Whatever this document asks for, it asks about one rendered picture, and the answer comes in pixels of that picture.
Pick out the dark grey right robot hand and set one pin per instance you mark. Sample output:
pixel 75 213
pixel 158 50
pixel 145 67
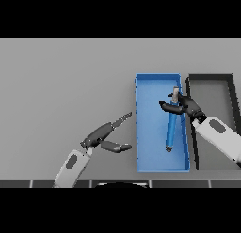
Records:
pixel 187 105

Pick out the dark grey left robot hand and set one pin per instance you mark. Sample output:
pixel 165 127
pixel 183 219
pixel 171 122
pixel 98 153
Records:
pixel 99 134

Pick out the blue pipe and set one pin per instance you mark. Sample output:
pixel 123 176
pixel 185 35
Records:
pixel 172 124

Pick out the blue bin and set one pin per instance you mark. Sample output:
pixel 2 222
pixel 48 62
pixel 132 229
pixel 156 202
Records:
pixel 150 130

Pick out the dark strip with pale lines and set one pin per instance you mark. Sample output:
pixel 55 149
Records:
pixel 175 183

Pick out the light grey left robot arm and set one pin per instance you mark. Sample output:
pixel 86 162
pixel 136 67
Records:
pixel 72 166

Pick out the dark grey bin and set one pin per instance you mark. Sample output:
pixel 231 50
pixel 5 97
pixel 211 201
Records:
pixel 216 102

